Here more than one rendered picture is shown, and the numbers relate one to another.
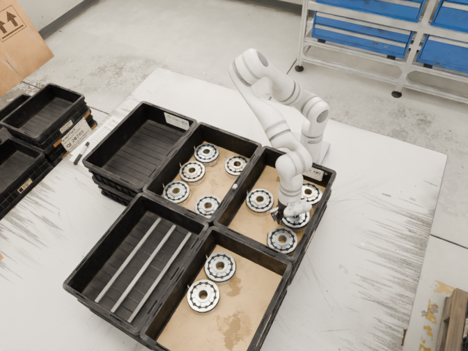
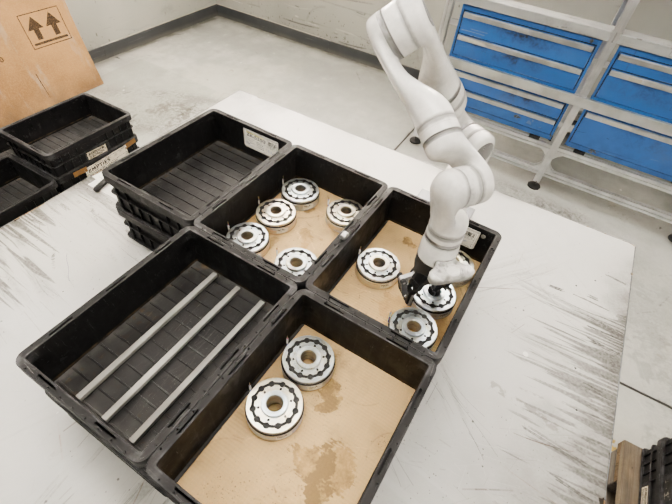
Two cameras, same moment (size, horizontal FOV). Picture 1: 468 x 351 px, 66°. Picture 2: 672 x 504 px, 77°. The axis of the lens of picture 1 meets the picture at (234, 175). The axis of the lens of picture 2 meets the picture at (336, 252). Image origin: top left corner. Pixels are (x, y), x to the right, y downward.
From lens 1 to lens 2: 41 cm
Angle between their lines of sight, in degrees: 6
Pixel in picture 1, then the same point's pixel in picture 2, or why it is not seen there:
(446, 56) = (604, 142)
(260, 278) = (374, 387)
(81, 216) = (88, 265)
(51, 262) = (20, 329)
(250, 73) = (406, 29)
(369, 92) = (500, 178)
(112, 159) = (153, 184)
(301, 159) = (480, 178)
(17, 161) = (16, 192)
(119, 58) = (188, 98)
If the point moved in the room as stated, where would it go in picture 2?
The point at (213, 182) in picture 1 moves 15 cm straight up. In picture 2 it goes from (306, 232) to (308, 187)
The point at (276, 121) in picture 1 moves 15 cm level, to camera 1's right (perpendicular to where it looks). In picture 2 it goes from (442, 110) to (529, 116)
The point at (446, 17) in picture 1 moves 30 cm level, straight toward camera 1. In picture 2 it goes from (611, 91) to (601, 114)
